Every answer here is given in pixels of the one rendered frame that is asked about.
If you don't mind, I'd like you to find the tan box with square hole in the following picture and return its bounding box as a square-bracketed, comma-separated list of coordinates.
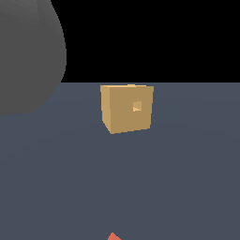
[99, 83, 155, 135]

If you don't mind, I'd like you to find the orange peg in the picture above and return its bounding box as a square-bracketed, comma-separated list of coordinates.
[107, 232, 122, 240]

